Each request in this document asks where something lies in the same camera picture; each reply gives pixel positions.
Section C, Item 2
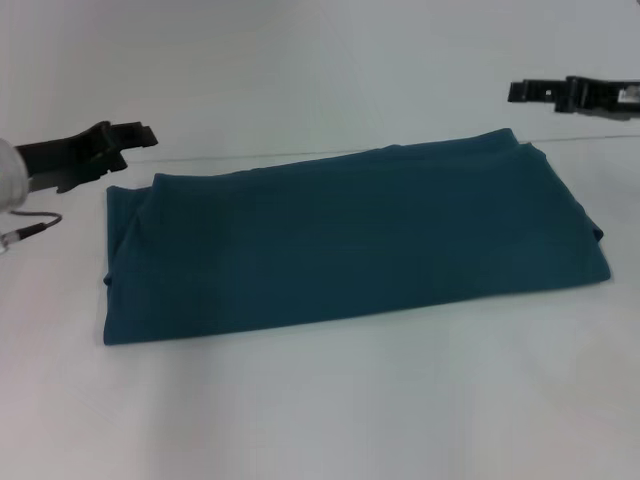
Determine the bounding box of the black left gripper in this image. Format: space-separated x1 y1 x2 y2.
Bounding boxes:
13 119 160 194

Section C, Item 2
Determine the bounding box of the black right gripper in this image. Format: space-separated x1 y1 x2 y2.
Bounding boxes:
507 74 640 121

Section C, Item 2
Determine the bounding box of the teal blue FREE t-shirt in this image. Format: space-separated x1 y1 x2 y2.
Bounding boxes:
102 127 613 347

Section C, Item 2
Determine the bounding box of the reddish left arm cable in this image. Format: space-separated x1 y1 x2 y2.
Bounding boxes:
9 208 63 230

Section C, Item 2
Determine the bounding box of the silver cable plug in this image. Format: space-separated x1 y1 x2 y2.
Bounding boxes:
0 223 51 257

